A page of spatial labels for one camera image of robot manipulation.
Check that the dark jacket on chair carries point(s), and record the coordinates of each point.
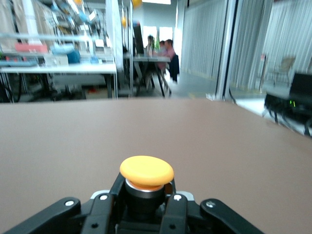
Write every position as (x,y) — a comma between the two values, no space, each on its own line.
(174,68)

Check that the person in pink shirt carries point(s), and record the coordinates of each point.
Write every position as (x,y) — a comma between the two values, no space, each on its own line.
(170,52)

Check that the grey office desk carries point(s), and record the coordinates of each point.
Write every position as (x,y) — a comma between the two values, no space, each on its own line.
(151,59)

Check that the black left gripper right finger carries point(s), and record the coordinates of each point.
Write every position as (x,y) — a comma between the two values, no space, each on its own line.
(178,217)

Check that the red flat box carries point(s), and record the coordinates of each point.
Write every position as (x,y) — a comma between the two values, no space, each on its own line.
(30,48)

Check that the black equipment rack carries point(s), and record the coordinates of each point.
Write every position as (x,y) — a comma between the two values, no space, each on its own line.
(301,92)

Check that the white workbench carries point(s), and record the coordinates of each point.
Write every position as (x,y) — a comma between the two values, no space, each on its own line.
(61,69)

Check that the orange push button black body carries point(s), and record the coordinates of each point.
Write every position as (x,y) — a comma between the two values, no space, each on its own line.
(146,168)

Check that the black white frame post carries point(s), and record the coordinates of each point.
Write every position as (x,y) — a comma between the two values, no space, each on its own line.
(226,48)

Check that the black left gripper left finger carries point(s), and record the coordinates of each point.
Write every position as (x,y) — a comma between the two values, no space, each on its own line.
(97,214)

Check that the black monitor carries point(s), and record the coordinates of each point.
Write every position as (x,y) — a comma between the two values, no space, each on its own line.
(138,40)

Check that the blue container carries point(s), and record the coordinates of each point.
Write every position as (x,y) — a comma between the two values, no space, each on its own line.
(73,57)

